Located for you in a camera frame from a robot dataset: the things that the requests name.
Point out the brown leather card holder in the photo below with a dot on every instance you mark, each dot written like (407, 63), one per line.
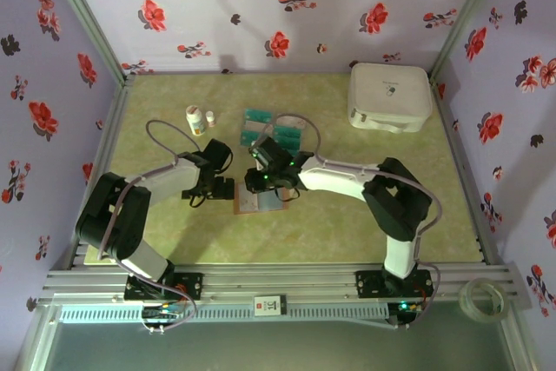
(271, 203)

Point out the large white pill bottle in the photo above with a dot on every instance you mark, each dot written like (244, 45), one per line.
(195, 121)

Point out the grey metal panel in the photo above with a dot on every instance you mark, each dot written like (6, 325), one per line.
(278, 349)

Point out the small white pill bottle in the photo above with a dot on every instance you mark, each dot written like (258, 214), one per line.
(210, 120)

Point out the aluminium frame leg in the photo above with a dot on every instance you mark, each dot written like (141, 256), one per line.
(38, 340)
(521, 345)

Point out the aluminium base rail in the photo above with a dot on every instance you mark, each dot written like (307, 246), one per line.
(278, 286)

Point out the aluminium frame post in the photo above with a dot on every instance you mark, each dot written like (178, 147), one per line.
(89, 19)
(465, 19)

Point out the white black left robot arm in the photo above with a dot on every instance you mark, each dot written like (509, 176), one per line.
(174, 180)

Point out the clear tape roll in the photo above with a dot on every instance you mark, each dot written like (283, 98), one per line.
(463, 303)

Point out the circuit board with green light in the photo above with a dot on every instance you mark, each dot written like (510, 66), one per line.
(404, 308)

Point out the white zip medicine case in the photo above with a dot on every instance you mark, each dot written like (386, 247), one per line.
(388, 93)

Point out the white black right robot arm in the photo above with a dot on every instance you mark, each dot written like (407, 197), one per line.
(334, 177)

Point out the white label red square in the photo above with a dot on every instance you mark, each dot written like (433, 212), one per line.
(269, 306)

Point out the aluminium table side rail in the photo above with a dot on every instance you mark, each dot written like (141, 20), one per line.
(465, 171)
(110, 127)

